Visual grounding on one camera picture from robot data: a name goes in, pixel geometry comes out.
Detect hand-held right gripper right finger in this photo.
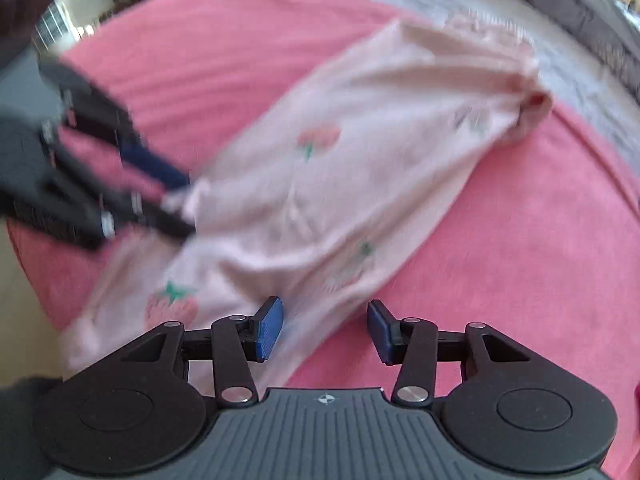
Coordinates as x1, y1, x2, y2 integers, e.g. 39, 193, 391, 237
366, 299, 531, 407

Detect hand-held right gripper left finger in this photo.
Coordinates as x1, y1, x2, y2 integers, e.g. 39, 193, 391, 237
120, 296, 285, 407

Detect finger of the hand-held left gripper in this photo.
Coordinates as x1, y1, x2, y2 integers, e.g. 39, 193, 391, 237
100, 191, 195, 239
42, 62, 190, 191

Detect pink strawberry print pants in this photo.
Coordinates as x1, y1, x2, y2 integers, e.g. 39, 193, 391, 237
62, 15, 555, 391

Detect coral pink blanket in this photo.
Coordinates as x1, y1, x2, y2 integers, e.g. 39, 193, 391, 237
5, 0, 640, 480

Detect grey bed sheet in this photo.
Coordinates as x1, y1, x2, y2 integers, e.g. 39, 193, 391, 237
300, 0, 640, 156

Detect grey patterned duvet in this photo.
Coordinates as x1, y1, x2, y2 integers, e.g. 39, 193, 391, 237
515, 0, 640, 91

